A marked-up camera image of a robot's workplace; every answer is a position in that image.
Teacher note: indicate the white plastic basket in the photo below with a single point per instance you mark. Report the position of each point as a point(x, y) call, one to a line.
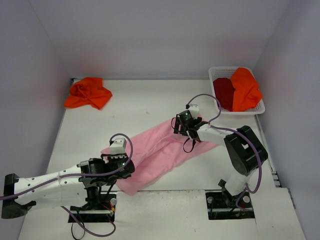
point(227, 71)

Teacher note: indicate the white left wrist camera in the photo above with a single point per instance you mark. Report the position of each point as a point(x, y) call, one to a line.
point(118, 146)

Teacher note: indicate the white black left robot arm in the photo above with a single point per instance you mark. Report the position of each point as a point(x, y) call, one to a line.
point(78, 186)

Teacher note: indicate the orange t shirt in basket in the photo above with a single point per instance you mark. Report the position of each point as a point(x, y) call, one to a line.
point(247, 93)

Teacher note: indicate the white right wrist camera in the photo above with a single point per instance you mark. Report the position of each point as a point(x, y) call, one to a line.
point(193, 109)

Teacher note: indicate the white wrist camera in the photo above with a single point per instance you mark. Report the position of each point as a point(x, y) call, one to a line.
point(193, 109)
point(118, 146)

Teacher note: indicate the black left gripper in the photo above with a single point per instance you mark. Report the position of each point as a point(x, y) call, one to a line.
point(127, 168)

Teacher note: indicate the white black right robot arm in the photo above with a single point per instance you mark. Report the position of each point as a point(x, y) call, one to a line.
point(246, 153)

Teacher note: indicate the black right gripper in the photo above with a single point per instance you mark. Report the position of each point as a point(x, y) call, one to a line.
point(178, 125)

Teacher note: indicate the orange t shirt on table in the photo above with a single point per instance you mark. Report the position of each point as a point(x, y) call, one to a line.
point(88, 91)

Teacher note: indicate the pink t shirt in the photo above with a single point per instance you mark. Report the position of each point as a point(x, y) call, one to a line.
point(157, 151)

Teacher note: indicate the dark red t shirt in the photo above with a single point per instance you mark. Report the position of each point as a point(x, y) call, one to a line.
point(224, 92)

